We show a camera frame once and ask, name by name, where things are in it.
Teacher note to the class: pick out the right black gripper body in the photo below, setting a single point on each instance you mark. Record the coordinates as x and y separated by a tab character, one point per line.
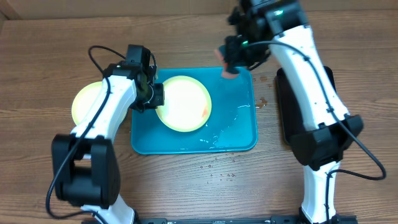
244	54

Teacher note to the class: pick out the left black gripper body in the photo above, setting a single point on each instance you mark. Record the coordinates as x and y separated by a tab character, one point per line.
152	99

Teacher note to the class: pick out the red and grey sponge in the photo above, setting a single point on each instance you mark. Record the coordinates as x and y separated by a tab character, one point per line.
219	53

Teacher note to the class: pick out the yellow-green plate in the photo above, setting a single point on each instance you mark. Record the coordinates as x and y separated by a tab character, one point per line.
187	104
83	101

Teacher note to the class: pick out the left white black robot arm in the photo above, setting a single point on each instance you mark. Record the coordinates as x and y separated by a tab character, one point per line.
85	169

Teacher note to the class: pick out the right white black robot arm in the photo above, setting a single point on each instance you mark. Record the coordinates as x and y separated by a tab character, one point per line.
285	29

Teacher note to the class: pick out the teal plastic serving tray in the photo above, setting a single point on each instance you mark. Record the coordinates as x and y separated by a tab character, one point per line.
232	124

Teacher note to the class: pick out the black rectangular water tray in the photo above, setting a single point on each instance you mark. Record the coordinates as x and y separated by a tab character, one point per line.
300	130

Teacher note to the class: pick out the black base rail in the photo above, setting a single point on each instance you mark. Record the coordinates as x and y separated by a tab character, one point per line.
276	219

